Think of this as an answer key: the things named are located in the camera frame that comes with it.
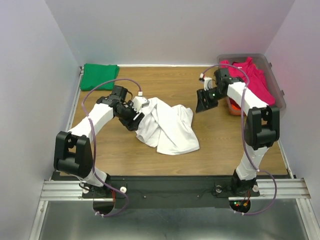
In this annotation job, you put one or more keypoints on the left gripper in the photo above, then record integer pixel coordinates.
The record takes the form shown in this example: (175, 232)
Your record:
(130, 124)

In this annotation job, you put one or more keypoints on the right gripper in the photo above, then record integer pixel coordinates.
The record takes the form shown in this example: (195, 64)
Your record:
(201, 106)

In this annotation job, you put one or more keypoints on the white t shirt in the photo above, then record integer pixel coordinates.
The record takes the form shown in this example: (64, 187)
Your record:
(167, 128)

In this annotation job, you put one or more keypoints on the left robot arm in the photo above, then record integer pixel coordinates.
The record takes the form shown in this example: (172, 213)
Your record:
(75, 150)

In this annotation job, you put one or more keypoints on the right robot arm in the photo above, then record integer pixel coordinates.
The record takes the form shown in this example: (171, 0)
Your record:
(260, 123)

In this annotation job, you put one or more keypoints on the orange t shirt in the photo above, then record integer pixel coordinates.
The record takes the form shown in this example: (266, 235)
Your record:
(234, 108)

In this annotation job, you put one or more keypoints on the pink t shirt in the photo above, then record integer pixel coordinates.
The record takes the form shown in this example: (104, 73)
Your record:
(257, 80)

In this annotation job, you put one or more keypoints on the folded green t shirt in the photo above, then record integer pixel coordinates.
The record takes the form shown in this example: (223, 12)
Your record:
(96, 74)

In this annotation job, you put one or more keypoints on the clear plastic bin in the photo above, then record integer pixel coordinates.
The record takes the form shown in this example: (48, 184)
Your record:
(261, 63)

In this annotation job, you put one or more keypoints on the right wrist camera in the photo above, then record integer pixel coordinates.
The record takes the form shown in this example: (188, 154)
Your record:
(207, 81)

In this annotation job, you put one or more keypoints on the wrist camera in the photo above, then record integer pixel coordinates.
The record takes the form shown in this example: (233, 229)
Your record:
(139, 102)
(207, 81)

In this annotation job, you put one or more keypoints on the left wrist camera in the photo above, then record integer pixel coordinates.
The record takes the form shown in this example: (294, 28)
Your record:
(139, 102)

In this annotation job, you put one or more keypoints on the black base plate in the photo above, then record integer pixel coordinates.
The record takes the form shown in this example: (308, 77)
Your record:
(156, 192)

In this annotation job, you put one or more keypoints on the aluminium rail frame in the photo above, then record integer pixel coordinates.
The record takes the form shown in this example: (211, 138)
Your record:
(282, 211)

